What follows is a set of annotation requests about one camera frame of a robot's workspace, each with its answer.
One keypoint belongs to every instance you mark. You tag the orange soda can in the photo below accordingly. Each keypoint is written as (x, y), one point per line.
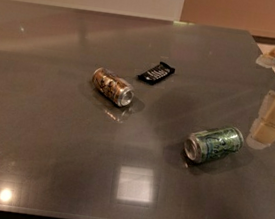
(115, 88)

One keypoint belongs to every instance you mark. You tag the green soda can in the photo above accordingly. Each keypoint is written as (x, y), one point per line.
(213, 144)

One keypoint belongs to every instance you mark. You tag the black candy bar wrapper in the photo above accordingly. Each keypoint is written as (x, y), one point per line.
(156, 74)

